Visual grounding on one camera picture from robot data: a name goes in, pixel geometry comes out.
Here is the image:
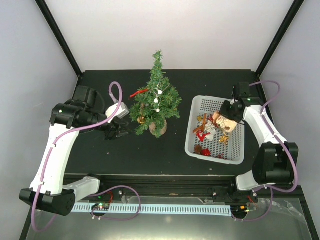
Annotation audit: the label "string of white lights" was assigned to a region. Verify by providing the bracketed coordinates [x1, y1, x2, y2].
[153, 82, 166, 113]

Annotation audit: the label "left black frame post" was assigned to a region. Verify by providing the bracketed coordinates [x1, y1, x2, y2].
[35, 0, 82, 77]

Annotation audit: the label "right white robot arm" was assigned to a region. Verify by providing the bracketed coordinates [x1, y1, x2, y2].
[219, 82, 299, 202]

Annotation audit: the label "small green christmas tree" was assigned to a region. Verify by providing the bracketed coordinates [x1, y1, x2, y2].
[129, 50, 182, 138]

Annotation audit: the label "white plastic basket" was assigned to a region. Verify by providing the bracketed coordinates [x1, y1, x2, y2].
[185, 95, 245, 165]

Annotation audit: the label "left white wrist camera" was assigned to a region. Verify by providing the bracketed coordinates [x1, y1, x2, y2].
[105, 102, 129, 123]

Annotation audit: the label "left circuit board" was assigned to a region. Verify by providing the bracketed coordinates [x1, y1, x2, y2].
[91, 203, 110, 211]

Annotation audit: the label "black frame post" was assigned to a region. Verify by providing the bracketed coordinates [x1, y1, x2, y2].
[35, 0, 82, 77]
[255, 0, 305, 77]

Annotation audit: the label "right circuit board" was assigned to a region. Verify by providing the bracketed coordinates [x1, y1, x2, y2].
[230, 205, 250, 213]

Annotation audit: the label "white slotted cable duct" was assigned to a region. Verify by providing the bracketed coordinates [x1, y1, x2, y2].
[71, 202, 232, 217]

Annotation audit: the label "pile of christmas ornaments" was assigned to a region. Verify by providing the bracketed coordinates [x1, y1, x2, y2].
[192, 113, 230, 160]

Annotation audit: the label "black aluminium rail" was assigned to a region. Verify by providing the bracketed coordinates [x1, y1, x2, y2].
[62, 174, 301, 201]

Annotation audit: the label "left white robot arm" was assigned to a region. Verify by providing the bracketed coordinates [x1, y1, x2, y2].
[19, 82, 129, 216]

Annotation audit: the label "red ribbon bow ornament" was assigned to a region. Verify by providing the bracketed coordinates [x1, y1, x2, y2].
[128, 88, 149, 100]

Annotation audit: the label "right black frame post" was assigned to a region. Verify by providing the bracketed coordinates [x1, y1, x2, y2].
[255, 0, 305, 77]

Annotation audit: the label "circuit board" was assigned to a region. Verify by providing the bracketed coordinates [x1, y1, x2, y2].
[91, 203, 110, 211]
[230, 205, 250, 213]

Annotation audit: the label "gold bell ornament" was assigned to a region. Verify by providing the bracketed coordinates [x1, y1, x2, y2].
[137, 116, 146, 125]

